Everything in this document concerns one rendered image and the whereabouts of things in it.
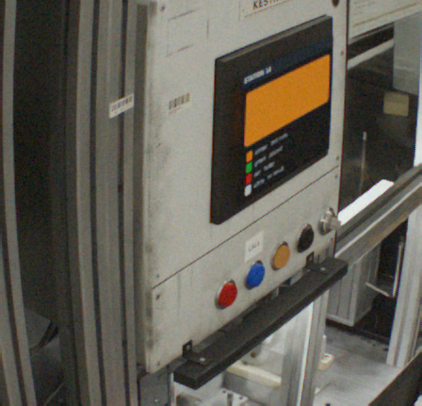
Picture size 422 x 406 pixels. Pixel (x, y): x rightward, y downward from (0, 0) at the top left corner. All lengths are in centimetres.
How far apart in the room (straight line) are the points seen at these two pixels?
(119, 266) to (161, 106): 18
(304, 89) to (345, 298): 93
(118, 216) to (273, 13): 31
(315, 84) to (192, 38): 26
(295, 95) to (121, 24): 33
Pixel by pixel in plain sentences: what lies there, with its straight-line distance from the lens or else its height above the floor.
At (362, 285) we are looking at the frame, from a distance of 233.
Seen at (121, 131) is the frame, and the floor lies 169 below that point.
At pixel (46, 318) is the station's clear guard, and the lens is 126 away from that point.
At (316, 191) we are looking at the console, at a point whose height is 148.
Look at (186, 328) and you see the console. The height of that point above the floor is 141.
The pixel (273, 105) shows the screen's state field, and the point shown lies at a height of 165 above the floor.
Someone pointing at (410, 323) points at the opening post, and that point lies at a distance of 221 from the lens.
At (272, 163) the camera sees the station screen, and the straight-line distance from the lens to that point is 144.
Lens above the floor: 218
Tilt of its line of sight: 26 degrees down
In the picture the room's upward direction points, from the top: 2 degrees clockwise
